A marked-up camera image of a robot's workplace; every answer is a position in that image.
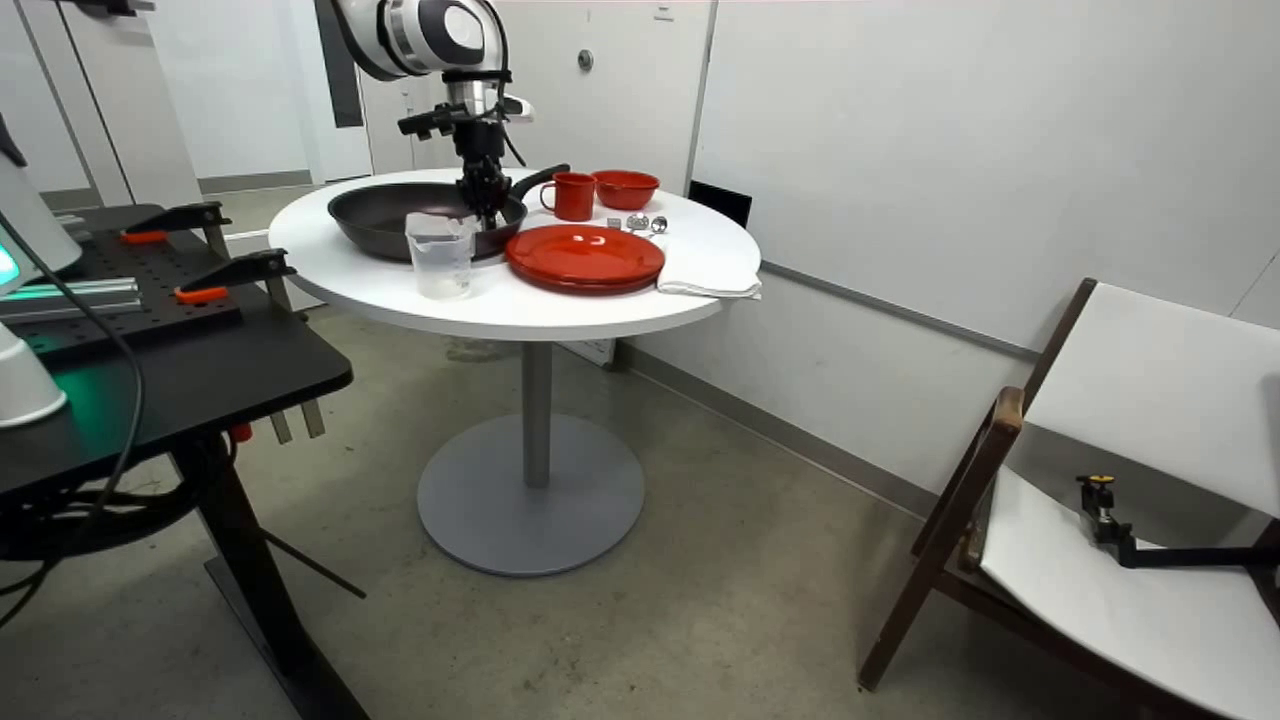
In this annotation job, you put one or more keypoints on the plain white cloth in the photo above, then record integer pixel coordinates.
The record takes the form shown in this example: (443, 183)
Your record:
(709, 267)

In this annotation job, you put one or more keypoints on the white door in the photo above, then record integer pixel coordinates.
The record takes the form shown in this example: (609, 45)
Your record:
(624, 82)

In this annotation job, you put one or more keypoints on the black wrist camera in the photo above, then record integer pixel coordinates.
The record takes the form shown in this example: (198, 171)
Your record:
(425, 125)

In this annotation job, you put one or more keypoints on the red plate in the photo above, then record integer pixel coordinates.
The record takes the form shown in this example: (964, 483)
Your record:
(586, 259)

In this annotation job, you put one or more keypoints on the grey slanted panel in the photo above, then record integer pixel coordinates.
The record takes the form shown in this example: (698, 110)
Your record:
(32, 213)

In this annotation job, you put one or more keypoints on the metal utensil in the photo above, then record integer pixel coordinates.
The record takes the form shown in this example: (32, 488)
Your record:
(645, 227)

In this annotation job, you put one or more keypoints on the red bowl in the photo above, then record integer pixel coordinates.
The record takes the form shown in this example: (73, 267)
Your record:
(624, 190)

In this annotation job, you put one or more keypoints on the red mug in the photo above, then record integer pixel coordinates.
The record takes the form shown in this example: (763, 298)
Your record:
(575, 199)

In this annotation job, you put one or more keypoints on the silver aluminium rail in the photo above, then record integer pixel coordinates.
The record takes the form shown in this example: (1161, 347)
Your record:
(66, 298)

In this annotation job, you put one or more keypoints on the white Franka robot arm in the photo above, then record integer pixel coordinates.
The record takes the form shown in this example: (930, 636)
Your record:
(415, 34)

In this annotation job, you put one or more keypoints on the clear plastic measuring cup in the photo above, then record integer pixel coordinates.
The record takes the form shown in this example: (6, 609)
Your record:
(443, 261)

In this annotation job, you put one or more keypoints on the black robot desk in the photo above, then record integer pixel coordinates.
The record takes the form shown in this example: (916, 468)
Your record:
(201, 375)

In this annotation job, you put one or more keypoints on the white rounded base cover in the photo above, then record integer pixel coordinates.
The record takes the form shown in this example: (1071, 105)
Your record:
(24, 382)

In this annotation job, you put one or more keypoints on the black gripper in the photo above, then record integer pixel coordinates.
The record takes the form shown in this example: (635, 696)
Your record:
(486, 142)

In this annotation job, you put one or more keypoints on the white round pedestal table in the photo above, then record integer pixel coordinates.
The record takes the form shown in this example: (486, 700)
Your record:
(535, 314)

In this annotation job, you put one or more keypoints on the black chair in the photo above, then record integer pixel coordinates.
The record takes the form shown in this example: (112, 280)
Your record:
(727, 202)

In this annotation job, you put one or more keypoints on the black frying pan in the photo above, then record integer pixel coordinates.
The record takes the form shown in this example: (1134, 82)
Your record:
(366, 227)

